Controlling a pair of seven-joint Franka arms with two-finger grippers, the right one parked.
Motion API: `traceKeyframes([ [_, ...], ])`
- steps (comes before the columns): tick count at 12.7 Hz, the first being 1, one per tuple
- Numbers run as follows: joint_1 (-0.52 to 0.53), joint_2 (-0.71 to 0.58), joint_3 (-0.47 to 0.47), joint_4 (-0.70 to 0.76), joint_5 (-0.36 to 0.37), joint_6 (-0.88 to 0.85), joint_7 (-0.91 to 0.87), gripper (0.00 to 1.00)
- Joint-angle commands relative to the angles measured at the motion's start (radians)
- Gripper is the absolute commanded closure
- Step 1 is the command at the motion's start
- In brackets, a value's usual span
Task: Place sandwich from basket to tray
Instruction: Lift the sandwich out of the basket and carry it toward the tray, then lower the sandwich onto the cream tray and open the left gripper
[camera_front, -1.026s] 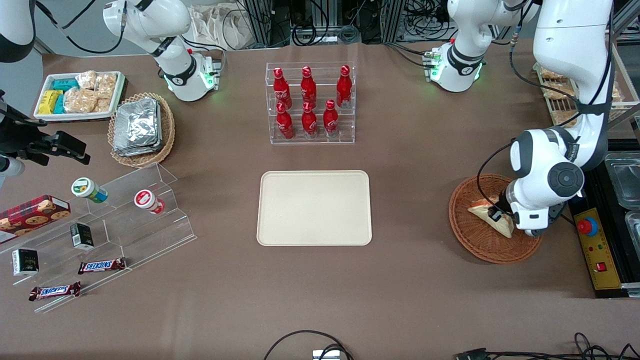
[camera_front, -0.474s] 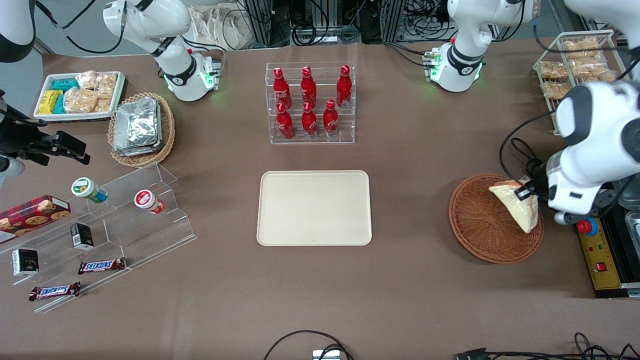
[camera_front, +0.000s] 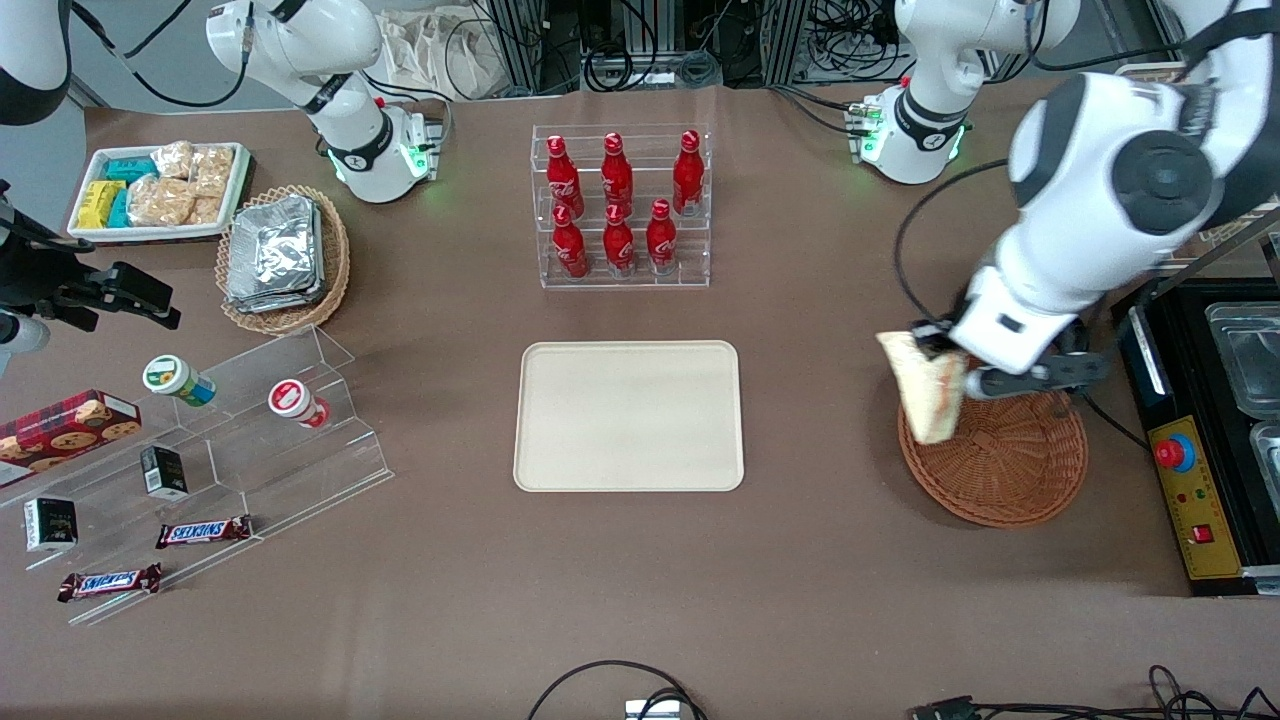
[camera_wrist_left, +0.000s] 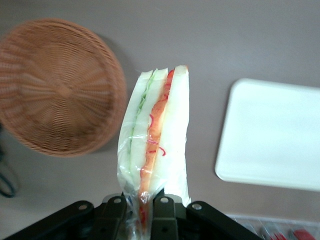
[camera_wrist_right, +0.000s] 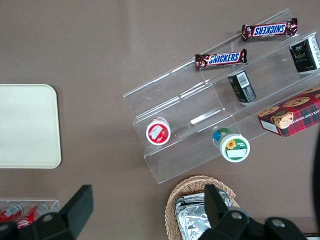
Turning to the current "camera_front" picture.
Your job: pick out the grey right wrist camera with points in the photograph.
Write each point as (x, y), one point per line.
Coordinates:
(20, 335)

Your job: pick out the clear rice cracker bag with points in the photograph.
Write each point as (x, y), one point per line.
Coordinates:
(212, 165)
(172, 158)
(207, 210)
(160, 202)

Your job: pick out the aluminium frame post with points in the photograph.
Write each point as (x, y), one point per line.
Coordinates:
(790, 40)
(520, 45)

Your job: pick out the teal snack packet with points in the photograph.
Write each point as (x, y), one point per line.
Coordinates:
(130, 168)
(120, 208)

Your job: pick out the cream rectangular serving tray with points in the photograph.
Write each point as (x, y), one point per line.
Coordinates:
(630, 415)

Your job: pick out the red emergency stop button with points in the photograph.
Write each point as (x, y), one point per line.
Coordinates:
(1175, 452)

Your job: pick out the red-lid yogurt cup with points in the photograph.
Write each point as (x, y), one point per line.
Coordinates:
(295, 402)

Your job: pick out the red cola bottle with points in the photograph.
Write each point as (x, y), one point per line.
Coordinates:
(616, 172)
(687, 172)
(563, 175)
(570, 248)
(660, 238)
(618, 243)

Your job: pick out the small silver device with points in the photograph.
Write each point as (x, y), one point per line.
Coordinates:
(650, 709)

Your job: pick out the small metal pan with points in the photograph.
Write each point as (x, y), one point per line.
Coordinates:
(1268, 455)

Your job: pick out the white plastic bag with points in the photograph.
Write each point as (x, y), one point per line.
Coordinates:
(430, 50)

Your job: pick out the Snickers chocolate bar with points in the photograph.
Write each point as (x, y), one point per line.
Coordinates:
(110, 582)
(203, 532)

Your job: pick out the black machine with yellow panel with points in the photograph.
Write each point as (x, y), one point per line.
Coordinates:
(1210, 500)

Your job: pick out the small red rocker switch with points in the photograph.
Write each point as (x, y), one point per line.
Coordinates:
(1202, 533)

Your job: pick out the light wicker basket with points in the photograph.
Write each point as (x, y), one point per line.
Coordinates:
(335, 250)

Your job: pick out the green sunflower-lid cup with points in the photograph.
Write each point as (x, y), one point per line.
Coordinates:
(175, 378)

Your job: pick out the red tartan cookie box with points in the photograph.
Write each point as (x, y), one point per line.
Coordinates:
(60, 435)

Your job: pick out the large metal pan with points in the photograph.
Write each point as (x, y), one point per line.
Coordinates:
(1245, 350)

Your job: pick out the white rectangular snack tray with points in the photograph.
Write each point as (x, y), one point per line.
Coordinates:
(160, 234)

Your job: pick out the brown round wicker basket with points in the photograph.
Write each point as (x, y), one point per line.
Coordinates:
(1000, 470)

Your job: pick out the yellow snack packet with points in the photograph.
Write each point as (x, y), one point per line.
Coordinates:
(98, 203)

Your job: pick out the small black drink carton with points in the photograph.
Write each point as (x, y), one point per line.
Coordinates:
(163, 472)
(50, 525)

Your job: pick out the triangle sandwich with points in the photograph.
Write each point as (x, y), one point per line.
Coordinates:
(930, 400)

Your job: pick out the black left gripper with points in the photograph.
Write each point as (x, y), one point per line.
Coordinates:
(931, 340)

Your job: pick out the clear acrylic stepped stand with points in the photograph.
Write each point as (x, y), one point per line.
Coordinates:
(300, 470)

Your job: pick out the clear acrylic bottle rack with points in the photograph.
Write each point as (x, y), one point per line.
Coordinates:
(625, 282)

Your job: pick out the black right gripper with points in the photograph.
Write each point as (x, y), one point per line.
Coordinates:
(32, 272)

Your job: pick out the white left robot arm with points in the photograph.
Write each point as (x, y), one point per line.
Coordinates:
(1100, 170)

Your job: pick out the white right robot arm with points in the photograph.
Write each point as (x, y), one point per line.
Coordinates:
(300, 40)

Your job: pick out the foil-wrapped sandwich pack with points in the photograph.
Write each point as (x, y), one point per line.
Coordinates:
(270, 303)
(275, 245)

